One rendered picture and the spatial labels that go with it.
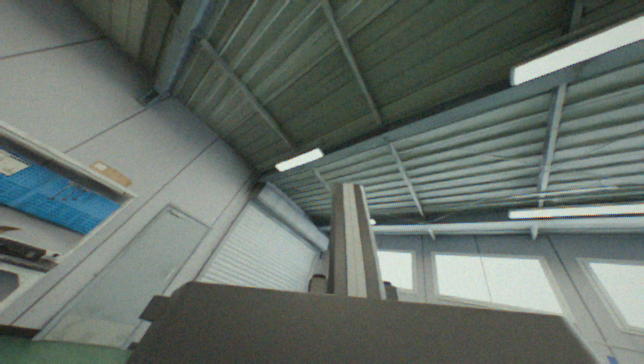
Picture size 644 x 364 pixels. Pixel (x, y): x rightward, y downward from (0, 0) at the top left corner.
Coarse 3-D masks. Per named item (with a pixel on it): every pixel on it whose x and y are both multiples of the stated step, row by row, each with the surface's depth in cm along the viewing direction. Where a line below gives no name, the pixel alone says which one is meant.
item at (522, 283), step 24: (456, 264) 414; (480, 264) 389; (504, 264) 367; (528, 264) 347; (456, 288) 386; (480, 288) 364; (504, 288) 345; (528, 288) 327; (552, 288) 312; (552, 312) 296
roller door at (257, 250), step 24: (240, 216) 431; (264, 216) 486; (240, 240) 424; (264, 240) 473; (288, 240) 537; (216, 264) 376; (240, 264) 414; (264, 264) 461; (288, 264) 520; (312, 264) 591; (288, 288) 504
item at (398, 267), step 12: (384, 252) 532; (396, 252) 513; (408, 252) 494; (384, 264) 509; (396, 264) 491; (408, 264) 474; (384, 276) 488; (396, 276) 471; (408, 276) 455; (408, 288) 439
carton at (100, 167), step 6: (96, 162) 253; (102, 162) 257; (90, 168) 248; (96, 168) 252; (102, 168) 256; (108, 168) 261; (102, 174) 255; (108, 174) 259; (114, 174) 264; (120, 174) 269; (114, 180) 262; (120, 180) 267; (126, 180) 272; (126, 186) 283
